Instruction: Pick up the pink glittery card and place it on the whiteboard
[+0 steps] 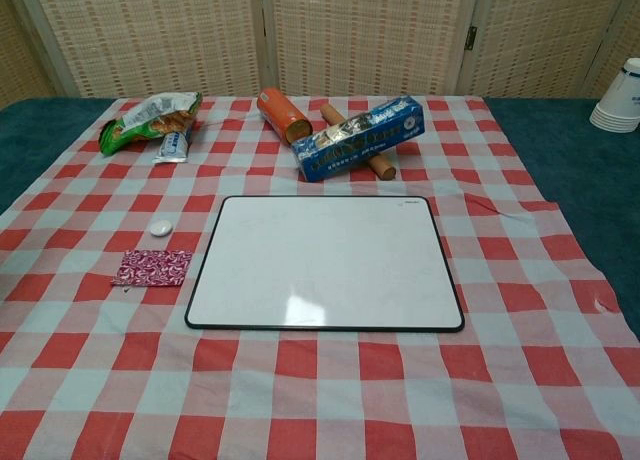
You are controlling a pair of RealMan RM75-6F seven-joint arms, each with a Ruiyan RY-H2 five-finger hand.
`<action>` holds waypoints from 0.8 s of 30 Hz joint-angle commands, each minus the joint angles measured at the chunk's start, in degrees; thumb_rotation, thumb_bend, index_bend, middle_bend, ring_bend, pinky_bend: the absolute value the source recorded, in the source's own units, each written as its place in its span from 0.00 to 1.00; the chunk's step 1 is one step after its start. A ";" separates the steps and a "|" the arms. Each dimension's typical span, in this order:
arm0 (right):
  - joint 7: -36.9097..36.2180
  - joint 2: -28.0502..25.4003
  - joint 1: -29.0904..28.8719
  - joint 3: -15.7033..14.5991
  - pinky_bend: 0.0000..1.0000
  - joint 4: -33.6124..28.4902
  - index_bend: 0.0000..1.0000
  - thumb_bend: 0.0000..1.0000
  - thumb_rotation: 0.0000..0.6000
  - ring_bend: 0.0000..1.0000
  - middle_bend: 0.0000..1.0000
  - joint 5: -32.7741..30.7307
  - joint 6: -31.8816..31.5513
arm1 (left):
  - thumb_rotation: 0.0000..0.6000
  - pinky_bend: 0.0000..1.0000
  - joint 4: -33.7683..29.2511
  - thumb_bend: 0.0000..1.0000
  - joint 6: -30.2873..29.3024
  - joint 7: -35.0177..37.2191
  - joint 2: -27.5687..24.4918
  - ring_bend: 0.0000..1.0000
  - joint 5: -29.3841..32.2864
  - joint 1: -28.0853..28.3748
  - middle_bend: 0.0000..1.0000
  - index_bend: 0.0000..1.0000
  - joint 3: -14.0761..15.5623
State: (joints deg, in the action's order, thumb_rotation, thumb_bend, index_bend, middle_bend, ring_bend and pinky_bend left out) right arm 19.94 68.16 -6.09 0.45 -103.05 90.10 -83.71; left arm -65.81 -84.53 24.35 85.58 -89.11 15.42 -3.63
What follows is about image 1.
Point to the red patterned candy packet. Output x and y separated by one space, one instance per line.
152 267

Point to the white board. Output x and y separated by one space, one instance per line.
325 265

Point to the red white checkered tablecloth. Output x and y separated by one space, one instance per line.
320 380

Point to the wooden rolling pin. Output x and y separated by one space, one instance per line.
382 169

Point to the long blue box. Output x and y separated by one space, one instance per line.
357 140

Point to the orange cylindrical can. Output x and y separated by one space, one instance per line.
280 112

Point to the white blue toothpaste tube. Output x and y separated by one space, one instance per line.
172 149

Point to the green snack bag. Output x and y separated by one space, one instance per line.
147 122

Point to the metal screen hinge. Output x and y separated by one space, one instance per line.
470 37

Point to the woven folding screen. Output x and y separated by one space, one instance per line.
150 30

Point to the stack of white paper cups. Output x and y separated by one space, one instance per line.
620 100

